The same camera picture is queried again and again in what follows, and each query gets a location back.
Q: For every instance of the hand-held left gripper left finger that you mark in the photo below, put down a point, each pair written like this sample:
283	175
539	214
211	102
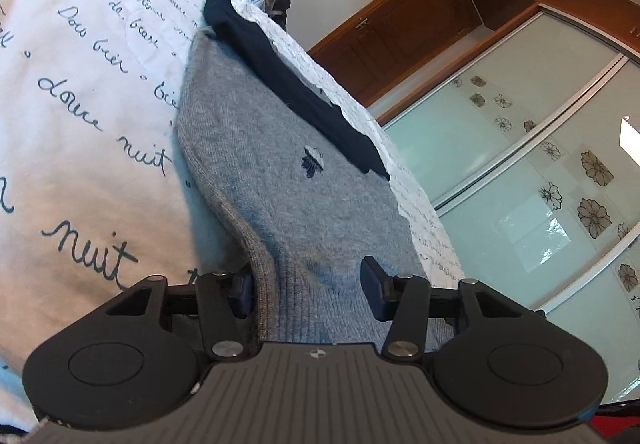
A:
242	296

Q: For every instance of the glass sliding wardrobe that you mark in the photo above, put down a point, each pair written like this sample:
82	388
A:
500	164

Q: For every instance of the red cloth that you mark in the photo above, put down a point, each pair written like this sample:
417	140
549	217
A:
620	426

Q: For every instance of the grey sweater with navy sleeves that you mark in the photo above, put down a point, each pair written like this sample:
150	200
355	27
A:
310	224

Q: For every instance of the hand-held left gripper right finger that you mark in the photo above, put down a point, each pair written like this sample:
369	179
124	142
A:
375	289

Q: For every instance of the brown wooden door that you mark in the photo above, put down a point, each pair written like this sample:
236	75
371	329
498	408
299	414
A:
400	34

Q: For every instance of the white script-print quilt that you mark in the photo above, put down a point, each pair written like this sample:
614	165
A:
75	124

